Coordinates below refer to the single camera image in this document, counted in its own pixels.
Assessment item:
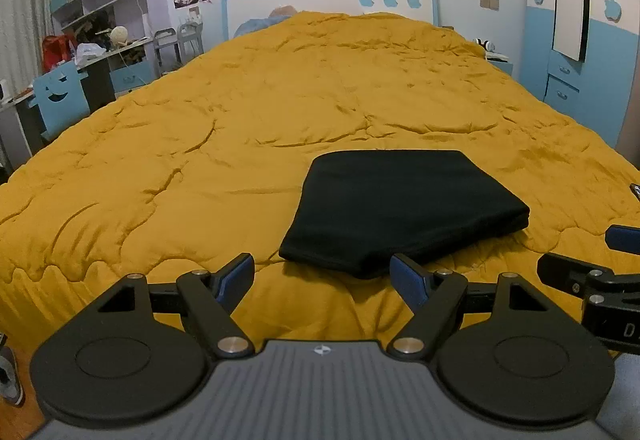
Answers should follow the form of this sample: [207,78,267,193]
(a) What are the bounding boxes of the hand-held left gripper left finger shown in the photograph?
[97,253,256,358]

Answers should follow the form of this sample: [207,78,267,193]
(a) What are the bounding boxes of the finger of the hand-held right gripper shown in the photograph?
[605,224,640,252]
[536,251,640,308]

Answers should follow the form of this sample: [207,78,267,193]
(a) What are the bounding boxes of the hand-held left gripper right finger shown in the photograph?
[387,253,548,361]

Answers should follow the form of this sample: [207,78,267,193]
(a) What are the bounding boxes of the black pants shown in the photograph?
[278,149,531,279]

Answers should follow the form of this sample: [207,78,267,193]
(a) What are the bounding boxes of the blue white wardrobe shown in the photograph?
[520,0,640,156]

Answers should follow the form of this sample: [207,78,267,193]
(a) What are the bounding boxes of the yellow quilt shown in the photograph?
[0,11,640,356]

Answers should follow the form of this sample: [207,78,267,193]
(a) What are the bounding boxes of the blue drawer cabinet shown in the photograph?
[109,56,151,97]

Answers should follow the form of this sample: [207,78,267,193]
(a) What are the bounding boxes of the blue smiley face chair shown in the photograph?
[27,64,92,141]

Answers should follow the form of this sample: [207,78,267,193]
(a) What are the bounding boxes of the dark desk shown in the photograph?
[0,38,153,161]

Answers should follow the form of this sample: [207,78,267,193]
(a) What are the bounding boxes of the grey chair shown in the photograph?
[177,23,206,64]
[152,27,180,77]

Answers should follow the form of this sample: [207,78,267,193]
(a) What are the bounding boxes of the blue pillow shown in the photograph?
[234,5,301,38]

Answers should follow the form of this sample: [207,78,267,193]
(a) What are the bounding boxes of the grey sneaker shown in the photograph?
[0,345,26,407]

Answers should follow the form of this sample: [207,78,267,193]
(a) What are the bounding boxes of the red bag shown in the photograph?
[41,34,77,71]

